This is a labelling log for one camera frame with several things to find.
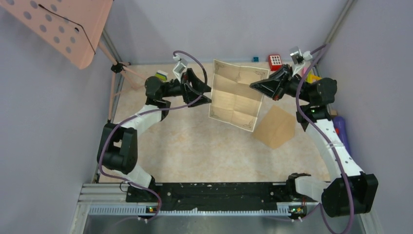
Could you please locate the pink green toy block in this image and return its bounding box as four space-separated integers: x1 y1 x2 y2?
301 67 313 82

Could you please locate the cream paper letter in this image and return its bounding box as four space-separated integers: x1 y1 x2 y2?
208 59 270 132

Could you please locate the aluminium frame rail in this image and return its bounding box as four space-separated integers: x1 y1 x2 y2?
69 182 381 234

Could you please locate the brown kraft envelope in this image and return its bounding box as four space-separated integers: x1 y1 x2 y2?
252 105 296 149

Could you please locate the red toy calculator block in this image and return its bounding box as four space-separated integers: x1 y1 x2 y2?
268 54 283 71

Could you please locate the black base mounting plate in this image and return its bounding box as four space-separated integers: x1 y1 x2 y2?
126 182 312 212

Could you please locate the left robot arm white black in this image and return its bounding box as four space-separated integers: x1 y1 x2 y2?
97 68 211 202

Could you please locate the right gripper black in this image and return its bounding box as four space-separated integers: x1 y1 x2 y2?
250 64 312 103

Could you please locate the yellow triangle toy block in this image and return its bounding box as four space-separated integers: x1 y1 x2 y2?
306 73 321 83

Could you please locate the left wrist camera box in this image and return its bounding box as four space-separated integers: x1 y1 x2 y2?
172 55 188 81

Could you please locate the pink perforated music stand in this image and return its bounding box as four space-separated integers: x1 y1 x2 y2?
0 0 141 121

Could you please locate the striped coloured block stack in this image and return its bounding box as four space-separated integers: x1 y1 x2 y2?
155 70 168 82

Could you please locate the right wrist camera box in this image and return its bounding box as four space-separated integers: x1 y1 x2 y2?
289 46 313 76

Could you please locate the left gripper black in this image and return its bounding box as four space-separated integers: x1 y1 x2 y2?
161 68 213 107

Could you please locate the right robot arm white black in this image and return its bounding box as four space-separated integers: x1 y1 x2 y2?
250 65 378 217

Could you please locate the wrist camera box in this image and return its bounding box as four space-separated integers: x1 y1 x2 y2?
172 55 188 81
289 46 313 76

